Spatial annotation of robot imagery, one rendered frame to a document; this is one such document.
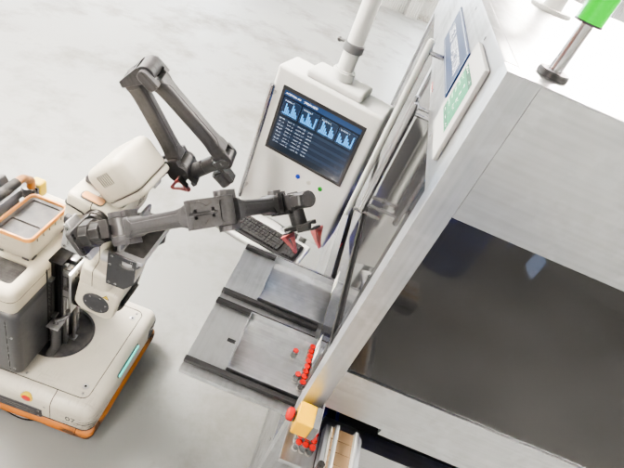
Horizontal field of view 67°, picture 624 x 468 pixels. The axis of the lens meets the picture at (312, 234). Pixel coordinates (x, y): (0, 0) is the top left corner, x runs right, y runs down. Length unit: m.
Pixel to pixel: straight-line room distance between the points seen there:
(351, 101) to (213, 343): 1.09
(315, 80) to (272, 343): 1.07
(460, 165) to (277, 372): 1.05
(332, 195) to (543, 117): 1.38
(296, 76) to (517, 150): 1.27
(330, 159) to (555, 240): 1.24
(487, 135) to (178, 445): 2.03
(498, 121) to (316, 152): 1.29
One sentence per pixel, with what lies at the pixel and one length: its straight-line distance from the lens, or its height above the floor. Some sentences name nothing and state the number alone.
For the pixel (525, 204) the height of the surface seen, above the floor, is 1.89.
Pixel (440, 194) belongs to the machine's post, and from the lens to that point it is 0.99.
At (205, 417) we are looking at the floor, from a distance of 2.58.
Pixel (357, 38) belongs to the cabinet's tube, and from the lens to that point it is 1.99.
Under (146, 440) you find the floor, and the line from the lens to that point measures 2.50.
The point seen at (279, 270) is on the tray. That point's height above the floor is 0.88.
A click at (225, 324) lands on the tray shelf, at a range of 1.78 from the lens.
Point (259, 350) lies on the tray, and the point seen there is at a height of 0.88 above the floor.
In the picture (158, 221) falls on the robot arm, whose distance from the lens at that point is 1.31.
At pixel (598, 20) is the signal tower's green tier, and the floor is 2.21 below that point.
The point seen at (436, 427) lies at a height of 1.13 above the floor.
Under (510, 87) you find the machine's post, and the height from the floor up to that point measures 2.08.
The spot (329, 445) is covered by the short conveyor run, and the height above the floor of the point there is 0.93.
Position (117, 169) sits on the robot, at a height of 1.37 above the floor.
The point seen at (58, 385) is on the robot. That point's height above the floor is 0.28.
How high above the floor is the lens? 2.28
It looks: 38 degrees down
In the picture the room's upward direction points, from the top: 24 degrees clockwise
